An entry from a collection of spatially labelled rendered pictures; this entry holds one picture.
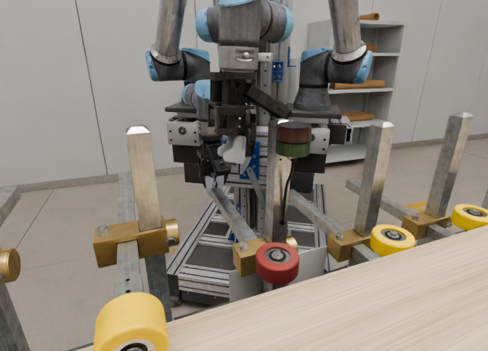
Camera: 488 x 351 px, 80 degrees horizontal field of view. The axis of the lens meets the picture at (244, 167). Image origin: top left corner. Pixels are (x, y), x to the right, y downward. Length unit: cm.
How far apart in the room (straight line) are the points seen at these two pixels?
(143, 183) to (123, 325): 21
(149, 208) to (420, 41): 426
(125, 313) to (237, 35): 45
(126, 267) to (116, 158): 281
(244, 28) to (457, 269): 56
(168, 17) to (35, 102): 230
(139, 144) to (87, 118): 272
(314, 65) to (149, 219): 88
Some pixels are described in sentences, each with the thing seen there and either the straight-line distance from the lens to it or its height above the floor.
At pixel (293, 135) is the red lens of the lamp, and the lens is 48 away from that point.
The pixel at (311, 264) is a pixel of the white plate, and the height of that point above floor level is 76.
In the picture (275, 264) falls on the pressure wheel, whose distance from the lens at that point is 54.
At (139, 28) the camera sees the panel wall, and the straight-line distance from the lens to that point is 309.
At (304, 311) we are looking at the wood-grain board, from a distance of 48.
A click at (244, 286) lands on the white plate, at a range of 73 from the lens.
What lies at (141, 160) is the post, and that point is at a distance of 48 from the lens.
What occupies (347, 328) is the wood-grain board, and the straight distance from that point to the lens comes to 48.
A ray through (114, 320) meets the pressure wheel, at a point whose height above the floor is 98.
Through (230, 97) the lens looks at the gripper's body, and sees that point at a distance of 58.
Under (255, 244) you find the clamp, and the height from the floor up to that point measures 87.
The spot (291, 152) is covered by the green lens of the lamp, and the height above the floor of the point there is 110.
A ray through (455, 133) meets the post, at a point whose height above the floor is 107.
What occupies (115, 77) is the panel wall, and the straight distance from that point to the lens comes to 310.
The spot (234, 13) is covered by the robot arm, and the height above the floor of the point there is 131.
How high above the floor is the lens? 125
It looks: 21 degrees down
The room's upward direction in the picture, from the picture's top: straight up
